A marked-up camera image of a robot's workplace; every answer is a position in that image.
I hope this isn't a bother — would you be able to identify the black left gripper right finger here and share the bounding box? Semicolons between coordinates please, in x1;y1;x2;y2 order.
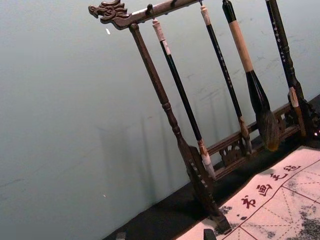
203;228;217;240

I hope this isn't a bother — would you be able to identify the black table cloth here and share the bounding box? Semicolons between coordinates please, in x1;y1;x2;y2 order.
101;93;320;240

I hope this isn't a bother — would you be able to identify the white felt calligraphy mat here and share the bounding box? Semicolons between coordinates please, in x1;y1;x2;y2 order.
174;145;320;240

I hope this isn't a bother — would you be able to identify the black brush with white cap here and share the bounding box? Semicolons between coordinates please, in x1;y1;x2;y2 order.
151;18;217;181

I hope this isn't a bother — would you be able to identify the thin black calligraphy brush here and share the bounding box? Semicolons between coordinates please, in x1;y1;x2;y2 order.
199;4;253;157

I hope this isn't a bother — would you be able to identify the dark wooden dragon brush rack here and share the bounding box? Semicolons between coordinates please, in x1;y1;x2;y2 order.
87;0;320;233

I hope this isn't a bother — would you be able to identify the black brush with gold lettering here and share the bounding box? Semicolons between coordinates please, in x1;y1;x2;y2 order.
264;0;308;138

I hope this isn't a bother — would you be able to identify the large cream-handled calligraphy brush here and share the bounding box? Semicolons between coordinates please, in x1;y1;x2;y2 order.
221;0;281;152

